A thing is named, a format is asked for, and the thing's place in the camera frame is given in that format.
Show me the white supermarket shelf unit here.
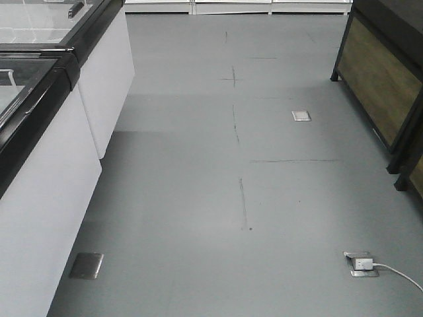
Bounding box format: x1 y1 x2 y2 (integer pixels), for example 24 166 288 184
124 0 353 15

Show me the open floor socket box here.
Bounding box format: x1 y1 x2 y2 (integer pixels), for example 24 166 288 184
343 252 379 277

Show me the near chest freezer black rim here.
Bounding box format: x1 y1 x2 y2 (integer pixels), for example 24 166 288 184
0 51 103 317

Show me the white power cable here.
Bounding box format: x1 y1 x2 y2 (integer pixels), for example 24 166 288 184
372 263 423 293

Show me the chest freezer black rim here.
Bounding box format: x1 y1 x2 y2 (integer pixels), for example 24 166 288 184
0 51 103 317
1 1 135 159

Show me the wooden display stand black frame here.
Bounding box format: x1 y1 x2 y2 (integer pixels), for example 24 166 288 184
330 1 422 193

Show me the dark floor hatch plate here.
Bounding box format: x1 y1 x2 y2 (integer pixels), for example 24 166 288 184
69 252 104 280

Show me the far chest freezer black rim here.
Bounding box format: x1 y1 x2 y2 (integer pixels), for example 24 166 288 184
1 1 135 159

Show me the silver floor socket plate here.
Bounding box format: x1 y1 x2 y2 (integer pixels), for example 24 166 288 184
291 110 311 122

